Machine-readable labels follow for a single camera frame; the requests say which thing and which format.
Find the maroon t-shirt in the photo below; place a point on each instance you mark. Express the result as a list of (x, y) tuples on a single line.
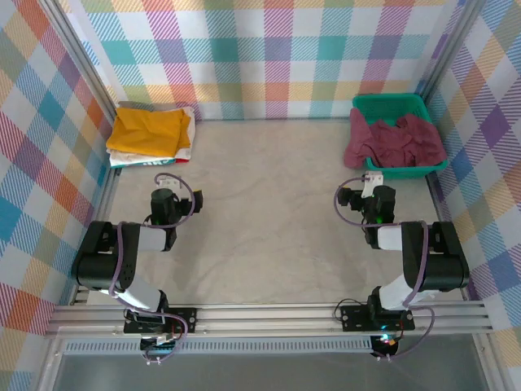
[(390, 140)]

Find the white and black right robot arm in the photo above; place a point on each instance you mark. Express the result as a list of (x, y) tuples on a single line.
[(439, 260)]

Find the stack of folded clothes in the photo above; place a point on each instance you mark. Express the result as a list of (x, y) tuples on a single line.
[(122, 159)]

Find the folded yellow t-shirt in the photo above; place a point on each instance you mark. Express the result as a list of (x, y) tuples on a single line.
[(142, 132)]

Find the green plastic basket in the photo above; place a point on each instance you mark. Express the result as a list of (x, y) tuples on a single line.
[(411, 106)]

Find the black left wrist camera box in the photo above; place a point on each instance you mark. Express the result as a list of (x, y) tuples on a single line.
[(198, 202)]

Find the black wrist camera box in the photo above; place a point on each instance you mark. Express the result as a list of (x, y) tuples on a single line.
[(346, 199), (198, 202)]

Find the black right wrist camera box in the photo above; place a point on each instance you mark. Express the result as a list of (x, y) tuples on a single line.
[(346, 199)]

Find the aluminium side rail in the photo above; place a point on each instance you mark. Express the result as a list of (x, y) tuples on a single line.
[(102, 212)]

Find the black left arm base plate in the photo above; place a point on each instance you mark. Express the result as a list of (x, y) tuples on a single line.
[(183, 319)]

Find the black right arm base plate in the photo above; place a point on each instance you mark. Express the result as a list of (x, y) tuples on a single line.
[(354, 319)]

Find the long aluminium base rail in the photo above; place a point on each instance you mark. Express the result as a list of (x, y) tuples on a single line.
[(264, 317)]

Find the aluminium frame post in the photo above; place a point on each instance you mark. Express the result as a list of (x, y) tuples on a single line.
[(81, 57), (452, 49)]

